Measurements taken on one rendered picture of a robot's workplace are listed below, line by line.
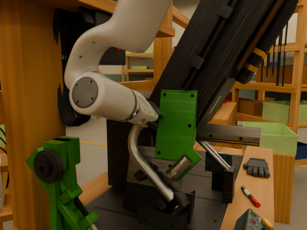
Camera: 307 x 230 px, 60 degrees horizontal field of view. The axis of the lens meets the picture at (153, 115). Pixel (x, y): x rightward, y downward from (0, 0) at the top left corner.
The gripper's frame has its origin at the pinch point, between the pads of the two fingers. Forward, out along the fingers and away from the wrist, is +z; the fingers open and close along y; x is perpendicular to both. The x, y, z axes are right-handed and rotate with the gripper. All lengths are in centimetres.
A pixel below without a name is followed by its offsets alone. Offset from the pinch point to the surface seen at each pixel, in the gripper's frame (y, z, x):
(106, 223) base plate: -17.5, -4.7, 28.9
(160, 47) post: 54, 69, -13
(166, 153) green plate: -11.7, 2.9, 4.5
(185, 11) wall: 508, 797, -141
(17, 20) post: 30.5, -28.6, 5.2
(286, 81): 18, 273, -89
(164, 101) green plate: 0.7, 2.7, -5.0
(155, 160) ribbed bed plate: -10.9, 5.0, 9.2
